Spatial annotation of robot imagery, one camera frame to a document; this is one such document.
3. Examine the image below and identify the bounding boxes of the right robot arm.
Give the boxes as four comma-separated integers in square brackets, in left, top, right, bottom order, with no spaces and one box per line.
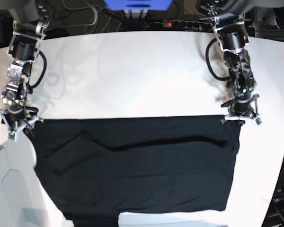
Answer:
[0,0,50,141]

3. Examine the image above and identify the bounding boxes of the black T-shirt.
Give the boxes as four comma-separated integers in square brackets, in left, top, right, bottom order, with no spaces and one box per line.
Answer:
[29,115,241,227]

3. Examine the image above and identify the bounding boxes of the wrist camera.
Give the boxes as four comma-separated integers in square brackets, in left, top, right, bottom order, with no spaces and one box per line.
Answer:
[7,130,19,141]
[251,116,262,126]

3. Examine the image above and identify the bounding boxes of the black power strip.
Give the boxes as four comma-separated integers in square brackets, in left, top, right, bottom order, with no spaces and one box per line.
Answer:
[151,20,212,32]

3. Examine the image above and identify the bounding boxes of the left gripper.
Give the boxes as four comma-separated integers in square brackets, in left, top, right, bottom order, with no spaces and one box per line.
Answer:
[221,94,260,127]

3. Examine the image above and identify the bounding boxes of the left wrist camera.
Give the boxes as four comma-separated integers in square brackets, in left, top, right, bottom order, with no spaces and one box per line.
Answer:
[251,116,262,126]

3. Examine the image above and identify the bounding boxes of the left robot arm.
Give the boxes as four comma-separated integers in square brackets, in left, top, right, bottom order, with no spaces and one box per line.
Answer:
[205,0,262,125]

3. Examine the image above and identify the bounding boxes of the blue box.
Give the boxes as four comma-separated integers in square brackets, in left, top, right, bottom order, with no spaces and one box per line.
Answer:
[104,0,173,10]

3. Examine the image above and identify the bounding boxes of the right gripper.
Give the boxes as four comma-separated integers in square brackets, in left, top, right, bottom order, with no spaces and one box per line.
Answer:
[0,105,43,138]

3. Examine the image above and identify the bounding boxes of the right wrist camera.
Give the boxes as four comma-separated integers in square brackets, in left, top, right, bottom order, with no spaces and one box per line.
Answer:
[7,130,19,141]

